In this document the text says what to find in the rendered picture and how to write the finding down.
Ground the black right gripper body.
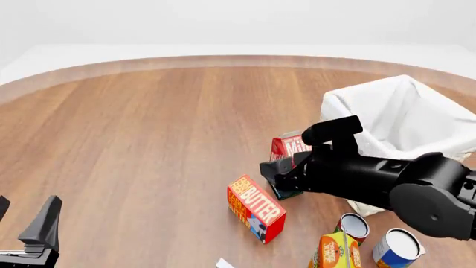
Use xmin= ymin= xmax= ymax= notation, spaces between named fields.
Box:
xmin=273 ymin=152 xmax=314 ymax=197

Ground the orange juice carton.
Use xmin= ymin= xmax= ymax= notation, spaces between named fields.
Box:
xmin=308 ymin=231 xmax=363 ymax=268

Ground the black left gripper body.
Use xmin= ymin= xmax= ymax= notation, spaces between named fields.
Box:
xmin=0 ymin=243 xmax=61 ymax=268

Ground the dark green flat box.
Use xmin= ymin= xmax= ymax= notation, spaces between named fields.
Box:
xmin=268 ymin=180 xmax=303 ymax=202

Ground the red and orange butter box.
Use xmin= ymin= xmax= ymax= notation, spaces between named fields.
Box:
xmin=227 ymin=174 xmax=288 ymax=245

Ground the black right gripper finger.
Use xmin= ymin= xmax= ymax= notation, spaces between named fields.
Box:
xmin=259 ymin=156 xmax=299 ymax=181

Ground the red and green tin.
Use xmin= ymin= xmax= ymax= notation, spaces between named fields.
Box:
xmin=334 ymin=212 xmax=370 ymax=247

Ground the red milk carton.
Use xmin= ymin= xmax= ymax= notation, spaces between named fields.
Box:
xmin=268 ymin=130 xmax=313 ymax=169

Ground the blue and yellow tin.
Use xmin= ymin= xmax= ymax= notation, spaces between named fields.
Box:
xmin=372 ymin=227 xmax=426 ymax=268

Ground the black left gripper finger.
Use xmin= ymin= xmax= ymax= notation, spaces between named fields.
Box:
xmin=0 ymin=194 xmax=11 ymax=223
xmin=17 ymin=194 xmax=63 ymax=252

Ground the white cloth-lined basket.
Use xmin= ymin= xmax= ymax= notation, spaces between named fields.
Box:
xmin=320 ymin=74 xmax=476 ymax=218

